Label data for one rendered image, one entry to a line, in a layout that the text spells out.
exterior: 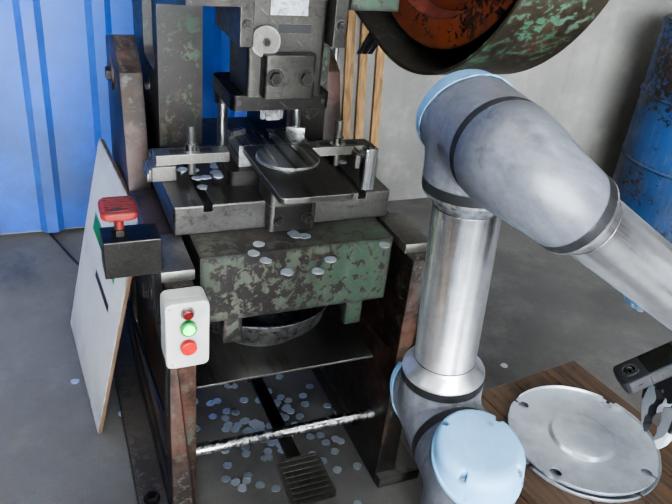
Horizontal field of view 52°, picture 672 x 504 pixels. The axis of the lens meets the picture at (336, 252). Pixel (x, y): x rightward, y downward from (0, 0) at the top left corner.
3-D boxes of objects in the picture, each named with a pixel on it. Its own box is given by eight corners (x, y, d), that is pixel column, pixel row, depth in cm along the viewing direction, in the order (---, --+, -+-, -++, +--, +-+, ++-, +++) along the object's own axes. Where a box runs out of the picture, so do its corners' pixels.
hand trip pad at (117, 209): (141, 252, 115) (139, 211, 111) (103, 256, 113) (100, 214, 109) (135, 232, 120) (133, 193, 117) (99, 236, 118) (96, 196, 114)
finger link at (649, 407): (671, 431, 115) (694, 394, 109) (638, 431, 114) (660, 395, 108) (662, 416, 117) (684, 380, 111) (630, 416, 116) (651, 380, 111)
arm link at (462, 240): (409, 482, 95) (459, 99, 67) (382, 408, 107) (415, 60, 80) (490, 471, 97) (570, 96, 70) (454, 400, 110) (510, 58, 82)
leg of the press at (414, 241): (417, 478, 168) (496, 127, 123) (375, 489, 163) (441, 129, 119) (294, 282, 240) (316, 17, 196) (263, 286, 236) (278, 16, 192)
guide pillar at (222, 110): (228, 148, 146) (229, 83, 139) (218, 149, 145) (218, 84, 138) (225, 144, 148) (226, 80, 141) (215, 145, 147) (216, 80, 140)
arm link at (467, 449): (434, 559, 84) (454, 482, 78) (403, 475, 96) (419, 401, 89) (523, 548, 87) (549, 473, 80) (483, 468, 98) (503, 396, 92)
